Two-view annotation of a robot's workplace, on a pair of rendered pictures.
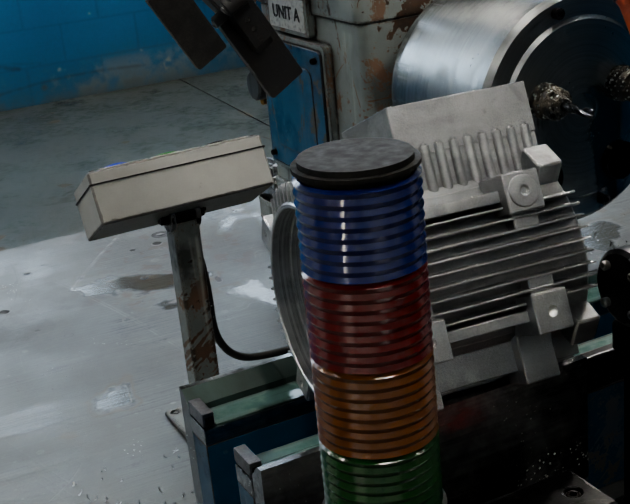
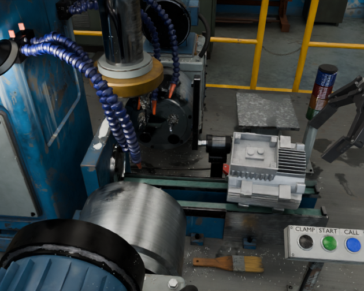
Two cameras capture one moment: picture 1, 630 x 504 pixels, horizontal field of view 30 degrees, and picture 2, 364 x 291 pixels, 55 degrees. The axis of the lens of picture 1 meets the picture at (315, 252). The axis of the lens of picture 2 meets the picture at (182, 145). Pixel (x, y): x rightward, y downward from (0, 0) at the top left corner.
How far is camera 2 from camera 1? 168 cm
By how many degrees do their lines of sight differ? 115
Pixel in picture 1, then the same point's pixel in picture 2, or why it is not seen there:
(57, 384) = not seen: outside the picture
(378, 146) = (324, 67)
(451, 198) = not seen: hidden behind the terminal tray
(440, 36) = (169, 236)
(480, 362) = not seen: hidden behind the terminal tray
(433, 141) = (264, 141)
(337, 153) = (330, 68)
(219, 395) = (316, 215)
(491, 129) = (246, 139)
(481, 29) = (166, 209)
